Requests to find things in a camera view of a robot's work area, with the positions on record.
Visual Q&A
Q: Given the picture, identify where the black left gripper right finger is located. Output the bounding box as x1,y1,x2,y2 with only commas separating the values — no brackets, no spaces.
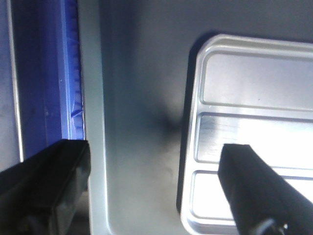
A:
218,144,313,235

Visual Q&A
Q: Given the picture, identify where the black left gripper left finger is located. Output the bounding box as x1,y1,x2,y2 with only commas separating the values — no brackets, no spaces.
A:
0,140,90,235

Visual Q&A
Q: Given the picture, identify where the silver ribbed metal tray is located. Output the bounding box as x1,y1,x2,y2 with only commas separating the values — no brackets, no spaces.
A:
177,34,313,235

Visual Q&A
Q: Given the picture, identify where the large grey plastic tray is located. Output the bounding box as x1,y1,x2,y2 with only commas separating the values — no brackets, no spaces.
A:
79,0,313,235

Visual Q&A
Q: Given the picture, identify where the blue bin on rollers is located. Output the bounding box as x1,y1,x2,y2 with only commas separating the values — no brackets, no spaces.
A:
8,0,85,161

